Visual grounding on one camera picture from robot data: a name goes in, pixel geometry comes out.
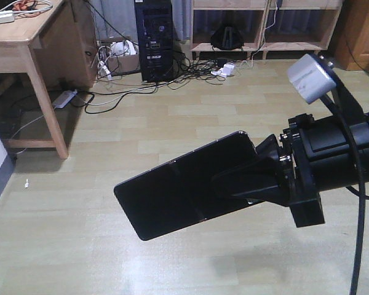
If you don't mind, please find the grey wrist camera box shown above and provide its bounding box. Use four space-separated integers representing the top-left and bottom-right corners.
287 53 336 104

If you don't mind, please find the black pyramid router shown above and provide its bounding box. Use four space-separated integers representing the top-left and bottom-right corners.
210 25 244 50

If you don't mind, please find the wooden shelf cabinet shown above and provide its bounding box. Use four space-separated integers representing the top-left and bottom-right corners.
190 1 343 59

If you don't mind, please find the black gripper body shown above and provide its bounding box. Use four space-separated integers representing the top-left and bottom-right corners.
283 114 359 227

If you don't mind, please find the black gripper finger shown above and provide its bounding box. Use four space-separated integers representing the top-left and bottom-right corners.
212 135 290 207

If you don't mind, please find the black camera cable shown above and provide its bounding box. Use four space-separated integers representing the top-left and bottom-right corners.
322 92 368 295

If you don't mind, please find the black computer tower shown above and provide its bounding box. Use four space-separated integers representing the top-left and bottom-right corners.
134 1 173 82

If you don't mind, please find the cardboard box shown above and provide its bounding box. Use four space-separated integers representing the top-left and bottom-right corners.
98 37 140 76

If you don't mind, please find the white desk power strip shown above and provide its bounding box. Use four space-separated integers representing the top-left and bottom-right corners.
0 11 15 24

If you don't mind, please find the light wooden desk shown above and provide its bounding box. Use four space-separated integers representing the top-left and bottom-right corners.
0 1 97 159

